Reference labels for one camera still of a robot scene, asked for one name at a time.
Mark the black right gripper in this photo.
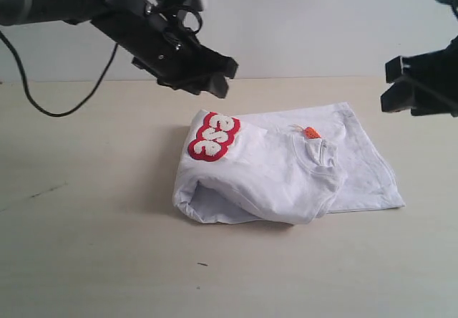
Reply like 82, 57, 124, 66
380, 37, 457, 117

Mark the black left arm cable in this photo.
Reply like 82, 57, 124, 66
0, 31, 119, 117

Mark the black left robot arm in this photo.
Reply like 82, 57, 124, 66
1, 0, 238, 98

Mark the white t-shirt red lettering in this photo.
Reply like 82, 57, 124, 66
172, 102, 405, 225

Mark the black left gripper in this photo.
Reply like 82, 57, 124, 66
91, 0, 238, 99

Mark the orange neck tag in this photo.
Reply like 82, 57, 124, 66
303, 127, 321, 140

